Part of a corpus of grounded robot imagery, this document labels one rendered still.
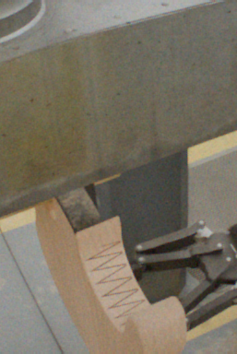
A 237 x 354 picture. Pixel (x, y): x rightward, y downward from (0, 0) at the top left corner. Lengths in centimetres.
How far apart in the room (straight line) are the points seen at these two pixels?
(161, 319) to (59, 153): 16
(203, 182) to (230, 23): 203
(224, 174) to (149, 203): 80
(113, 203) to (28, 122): 129
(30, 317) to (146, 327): 164
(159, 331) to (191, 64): 22
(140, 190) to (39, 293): 64
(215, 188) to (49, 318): 79
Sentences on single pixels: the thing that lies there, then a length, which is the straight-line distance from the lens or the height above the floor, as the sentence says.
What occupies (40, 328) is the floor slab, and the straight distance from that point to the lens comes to 219.
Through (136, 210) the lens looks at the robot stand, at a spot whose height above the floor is 46.
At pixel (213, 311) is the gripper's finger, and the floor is 109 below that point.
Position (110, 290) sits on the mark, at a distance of 71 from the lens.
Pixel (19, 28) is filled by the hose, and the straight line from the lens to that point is 50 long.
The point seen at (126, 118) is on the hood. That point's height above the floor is 144.
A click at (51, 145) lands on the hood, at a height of 144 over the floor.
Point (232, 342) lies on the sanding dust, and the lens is 212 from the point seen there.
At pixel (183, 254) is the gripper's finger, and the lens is 89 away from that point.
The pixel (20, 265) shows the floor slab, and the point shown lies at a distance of 236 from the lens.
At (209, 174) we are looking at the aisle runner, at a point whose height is 0.
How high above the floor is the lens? 178
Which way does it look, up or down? 43 degrees down
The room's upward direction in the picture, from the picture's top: 5 degrees counter-clockwise
